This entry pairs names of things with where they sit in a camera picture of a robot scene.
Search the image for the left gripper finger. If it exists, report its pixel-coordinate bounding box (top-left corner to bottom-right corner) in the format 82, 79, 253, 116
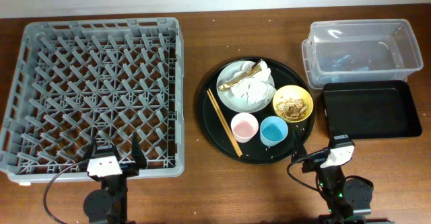
131, 133, 147, 169
82, 139, 97, 160

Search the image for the blue cup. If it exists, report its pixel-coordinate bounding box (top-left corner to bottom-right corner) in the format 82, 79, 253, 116
259, 116, 288, 147

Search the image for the food scraps pile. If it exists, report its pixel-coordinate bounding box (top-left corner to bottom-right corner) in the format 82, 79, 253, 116
275, 98, 308, 121

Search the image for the yellow bowl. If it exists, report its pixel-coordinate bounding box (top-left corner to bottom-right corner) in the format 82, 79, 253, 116
272, 85, 314, 123

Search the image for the pink cup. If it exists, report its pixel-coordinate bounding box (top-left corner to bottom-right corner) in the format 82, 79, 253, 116
230, 113, 259, 143

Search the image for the white napkin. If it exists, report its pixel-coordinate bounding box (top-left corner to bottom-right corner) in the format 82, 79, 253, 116
230, 61, 276, 106

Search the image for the wooden chopstick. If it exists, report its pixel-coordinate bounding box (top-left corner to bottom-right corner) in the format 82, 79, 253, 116
208, 88, 243, 157
207, 89, 242, 157

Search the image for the grey plate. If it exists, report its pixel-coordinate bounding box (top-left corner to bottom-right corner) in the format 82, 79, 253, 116
216, 60, 275, 113

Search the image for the gold spoon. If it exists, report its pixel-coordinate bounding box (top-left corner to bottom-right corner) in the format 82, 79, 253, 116
218, 60, 263, 91

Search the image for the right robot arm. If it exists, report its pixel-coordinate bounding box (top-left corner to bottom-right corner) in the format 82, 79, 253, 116
286, 133, 390, 224

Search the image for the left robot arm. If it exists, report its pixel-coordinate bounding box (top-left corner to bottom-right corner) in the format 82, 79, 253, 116
79, 133, 147, 223

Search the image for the grey dishwasher rack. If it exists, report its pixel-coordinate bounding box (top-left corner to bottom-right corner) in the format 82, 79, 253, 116
1, 17, 185, 185

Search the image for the round black tray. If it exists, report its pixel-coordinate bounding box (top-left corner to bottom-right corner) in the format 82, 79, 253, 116
195, 57, 315, 164

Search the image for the black rectangular tray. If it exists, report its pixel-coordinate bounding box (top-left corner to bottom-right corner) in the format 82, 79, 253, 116
322, 80, 422, 140

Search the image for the clear plastic bin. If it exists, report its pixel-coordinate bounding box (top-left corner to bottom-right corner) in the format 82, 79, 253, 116
302, 19, 424, 89

